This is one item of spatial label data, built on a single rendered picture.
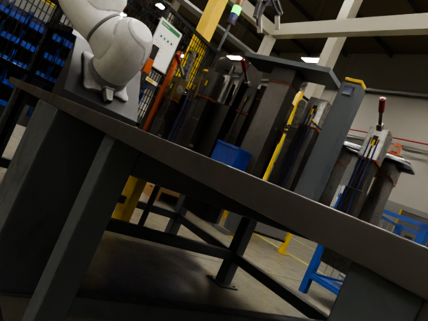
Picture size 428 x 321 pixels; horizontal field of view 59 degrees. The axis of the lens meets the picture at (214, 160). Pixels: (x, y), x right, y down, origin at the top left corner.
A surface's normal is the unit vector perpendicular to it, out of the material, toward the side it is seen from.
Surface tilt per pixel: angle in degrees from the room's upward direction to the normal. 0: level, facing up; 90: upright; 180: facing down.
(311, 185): 90
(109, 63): 129
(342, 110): 90
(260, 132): 90
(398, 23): 90
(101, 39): 118
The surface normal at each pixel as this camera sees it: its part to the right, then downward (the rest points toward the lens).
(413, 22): -0.72, -0.33
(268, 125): -0.53, -0.25
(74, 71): 0.66, -0.47
